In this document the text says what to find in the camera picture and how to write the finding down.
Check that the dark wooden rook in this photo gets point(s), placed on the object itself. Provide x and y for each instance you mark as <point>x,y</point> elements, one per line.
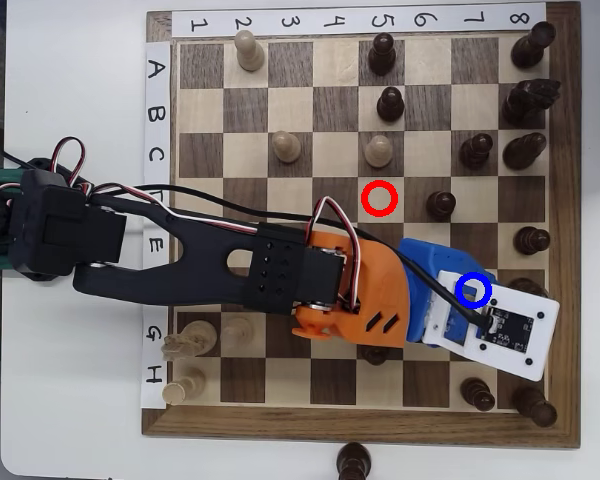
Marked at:
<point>534,406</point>
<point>530,47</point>

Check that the light wooden knight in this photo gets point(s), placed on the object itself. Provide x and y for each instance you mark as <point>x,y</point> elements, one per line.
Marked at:
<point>195,337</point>

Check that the dark wooden bishop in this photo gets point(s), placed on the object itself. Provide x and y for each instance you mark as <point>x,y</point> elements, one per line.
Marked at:
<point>522,151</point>
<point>522,286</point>

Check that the black pawn row E column 8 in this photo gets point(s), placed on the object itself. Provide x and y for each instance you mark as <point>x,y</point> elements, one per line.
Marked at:
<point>530,240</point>

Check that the light wooden rook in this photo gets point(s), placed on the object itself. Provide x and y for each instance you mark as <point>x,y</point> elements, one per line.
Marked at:
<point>185,385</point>

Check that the dark wooden knight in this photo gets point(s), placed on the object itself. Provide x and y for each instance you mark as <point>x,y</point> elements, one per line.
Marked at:
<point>527,102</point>

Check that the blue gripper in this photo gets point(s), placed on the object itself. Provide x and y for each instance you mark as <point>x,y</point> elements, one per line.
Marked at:
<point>424,261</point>

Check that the brown wooden frame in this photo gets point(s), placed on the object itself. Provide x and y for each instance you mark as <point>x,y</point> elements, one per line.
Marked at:
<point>562,200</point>

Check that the dark wooden pawn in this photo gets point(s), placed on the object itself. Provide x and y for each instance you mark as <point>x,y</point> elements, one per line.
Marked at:
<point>441,205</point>
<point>391,105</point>
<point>376,356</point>
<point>382,57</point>
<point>477,393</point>
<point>475,150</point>

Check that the white number label strip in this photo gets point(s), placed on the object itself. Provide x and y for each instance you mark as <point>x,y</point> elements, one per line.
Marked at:
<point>305,22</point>

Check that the white letter label strip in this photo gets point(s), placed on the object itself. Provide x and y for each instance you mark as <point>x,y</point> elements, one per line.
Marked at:
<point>155,100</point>

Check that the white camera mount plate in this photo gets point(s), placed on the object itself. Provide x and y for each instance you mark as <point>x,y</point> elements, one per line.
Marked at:
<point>530,340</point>

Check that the light wooden pawn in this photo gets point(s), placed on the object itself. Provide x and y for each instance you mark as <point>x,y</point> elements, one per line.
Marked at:
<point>250,55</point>
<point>378,151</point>
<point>286,147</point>
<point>236,334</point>

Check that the dark wooden queen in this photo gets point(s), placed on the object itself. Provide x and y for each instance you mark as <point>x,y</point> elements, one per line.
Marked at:
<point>353,462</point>

